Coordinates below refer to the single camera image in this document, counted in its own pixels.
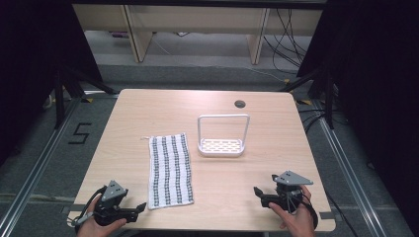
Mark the white floor cable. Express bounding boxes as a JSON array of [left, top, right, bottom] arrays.
[[244, 64, 289, 84]]

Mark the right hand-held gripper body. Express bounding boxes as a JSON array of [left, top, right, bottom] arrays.
[[261, 170, 314, 215]]

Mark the aluminium floor rail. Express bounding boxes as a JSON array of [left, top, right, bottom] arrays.
[[0, 97, 83, 237], [316, 108, 387, 237]]

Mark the white towel rack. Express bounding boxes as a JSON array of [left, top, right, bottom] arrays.
[[197, 114, 251, 158]]

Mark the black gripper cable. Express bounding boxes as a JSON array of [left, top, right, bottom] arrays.
[[300, 190, 361, 237], [73, 185, 109, 231]]

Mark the person's right hand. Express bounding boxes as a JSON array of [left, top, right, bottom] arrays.
[[268, 184, 317, 237]]

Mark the white checked dish towel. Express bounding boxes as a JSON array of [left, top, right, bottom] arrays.
[[140, 132, 195, 211]]

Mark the beige wooden desk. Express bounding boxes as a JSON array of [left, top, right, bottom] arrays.
[[72, 3, 324, 65]]

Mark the black curtain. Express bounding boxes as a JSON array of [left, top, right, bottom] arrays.
[[0, 0, 104, 167], [295, 0, 419, 237]]

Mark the black metal stand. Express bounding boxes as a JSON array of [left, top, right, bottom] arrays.
[[280, 64, 336, 130], [52, 64, 119, 130]]

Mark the bundle of black cables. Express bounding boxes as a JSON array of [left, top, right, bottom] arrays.
[[262, 8, 313, 73]]

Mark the person's left hand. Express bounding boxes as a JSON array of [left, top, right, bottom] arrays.
[[76, 196, 128, 237]]

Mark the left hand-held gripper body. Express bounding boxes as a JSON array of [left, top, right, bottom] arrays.
[[93, 180, 139, 227]]

